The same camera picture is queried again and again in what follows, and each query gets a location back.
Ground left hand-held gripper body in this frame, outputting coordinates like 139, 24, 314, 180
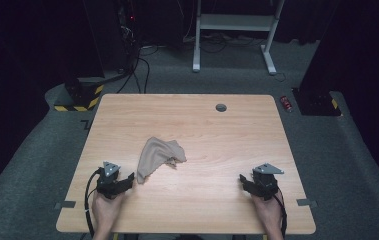
95, 161, 125, 201

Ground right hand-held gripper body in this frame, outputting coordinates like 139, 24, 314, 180
252, 162, 285, 201

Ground black yellow striped stand base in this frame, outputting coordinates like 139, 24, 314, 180
53, 76, 106, 113

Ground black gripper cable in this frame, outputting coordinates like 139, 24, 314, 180
83, 168, 102, 239
272, 192, 288, 240

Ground white metal stand frame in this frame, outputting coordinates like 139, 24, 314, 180
192, 0, 287, 76

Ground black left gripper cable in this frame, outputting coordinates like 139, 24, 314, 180
83, 168, 102, 239

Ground beige cloth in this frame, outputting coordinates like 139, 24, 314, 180
136, 136, 188, 185

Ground black floor cables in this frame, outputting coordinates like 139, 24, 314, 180
116, 44, 160, 95

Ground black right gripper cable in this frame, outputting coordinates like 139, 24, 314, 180
272, 192, 288, 240

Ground grey tape strip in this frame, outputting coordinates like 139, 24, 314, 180
53, 200, 77, 211
295, 198, 318, 208

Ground dark curtain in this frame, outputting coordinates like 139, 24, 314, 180
0, 0, 105, 208
299, 0, 379, 188

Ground black floor tape mark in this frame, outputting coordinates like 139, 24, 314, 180
79, 119, 93, 132

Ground dark equipment rack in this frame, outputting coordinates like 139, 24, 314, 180
116, 0, 142, 73

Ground red can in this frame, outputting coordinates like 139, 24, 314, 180
279, 95, 294, 114

